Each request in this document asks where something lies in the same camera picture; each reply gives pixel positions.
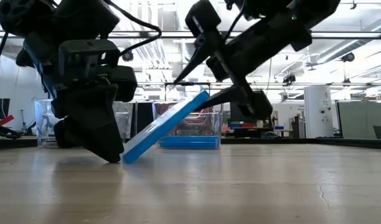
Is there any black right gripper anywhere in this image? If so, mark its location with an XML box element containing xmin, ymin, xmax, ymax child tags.
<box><xmin>173</xmin><ymin>0</ymin><xmax>313</xmax><ymax>121</ymax></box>

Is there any clear plastic bin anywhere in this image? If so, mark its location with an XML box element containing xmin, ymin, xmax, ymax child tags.
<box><xmin>34</xmin><ymin>98</ymin><xmax>134</xmax><ymax>147</ymax></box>
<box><xmin>153</xmin><ymin>101</ymin><xmax>224</xmax><ymax>150</ymax></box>

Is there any black overhead rail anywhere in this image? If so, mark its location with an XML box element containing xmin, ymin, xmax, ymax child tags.
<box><xmin>0</xmin><ymin>30</ymin><xmax>381</xmax><ymax>40</ymax></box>

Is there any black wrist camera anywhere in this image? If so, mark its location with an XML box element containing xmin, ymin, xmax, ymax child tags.
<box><xmin>224</xmin><ymin>0</ymin><xmax>291</xmax><ymax>20</ymax></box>
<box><xmin>58</xmin><ymin>39</ymin><xmax>121</xmax><ymax>82</ymax></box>

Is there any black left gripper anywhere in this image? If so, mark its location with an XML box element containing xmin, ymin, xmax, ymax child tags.
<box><xmin>22</xmin><ymin>32</ymin><xmax>138</xmax><ymax>164</ymax></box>

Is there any white round pillar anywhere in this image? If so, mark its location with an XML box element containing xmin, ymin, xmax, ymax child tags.
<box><xmin>303</xmin><ymin>85</ymin><xmax>334</xmax><ymax>139</ymax></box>

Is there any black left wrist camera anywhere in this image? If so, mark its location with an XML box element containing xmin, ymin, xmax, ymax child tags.
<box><xmin>58</xmin><ymin>39</ymin><xmax>121</xmax><ymax>82</ymax></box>

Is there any black and red equipment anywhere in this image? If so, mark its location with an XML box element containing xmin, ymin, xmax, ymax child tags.
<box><xmin>0</xmin><ymin>114</ymin><xmax>22</xmax><ymax>140</ymax></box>

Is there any green partition wall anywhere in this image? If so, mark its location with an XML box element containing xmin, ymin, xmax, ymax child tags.
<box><xmin>336</xmin><ymin>101</ymin><xmax>381</xmax><ymax>140</ymax></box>

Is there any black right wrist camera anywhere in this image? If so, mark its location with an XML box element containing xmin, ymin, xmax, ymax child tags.
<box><xmin>224</xmin><ymin>0</ymin><xmax>291</xmax><ymax>20</ymax></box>

